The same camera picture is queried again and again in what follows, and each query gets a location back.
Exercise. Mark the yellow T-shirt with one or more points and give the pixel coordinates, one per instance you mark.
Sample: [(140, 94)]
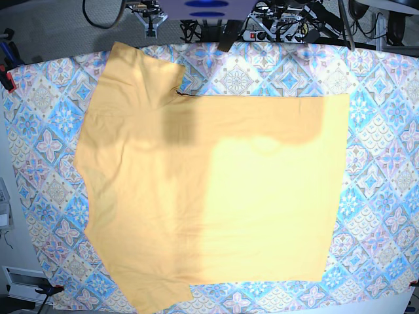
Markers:
[(196, 190)]

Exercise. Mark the white power strip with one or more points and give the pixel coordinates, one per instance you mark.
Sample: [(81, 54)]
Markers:
[(262, 36)]

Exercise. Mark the patterned tile tablecloth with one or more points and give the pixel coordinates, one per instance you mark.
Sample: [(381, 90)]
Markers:
[(374, 249)]

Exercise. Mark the orange clamp bottom left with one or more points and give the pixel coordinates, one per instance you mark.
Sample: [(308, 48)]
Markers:
[(49, 290)]

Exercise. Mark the red table clamp left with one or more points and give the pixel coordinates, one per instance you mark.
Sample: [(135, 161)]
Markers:
[(6, 79)]

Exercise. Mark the white tray bottom left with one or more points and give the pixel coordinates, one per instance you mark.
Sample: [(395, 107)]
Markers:
[(23, 283)]

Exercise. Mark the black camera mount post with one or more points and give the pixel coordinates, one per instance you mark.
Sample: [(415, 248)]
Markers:
[(230, 34)]

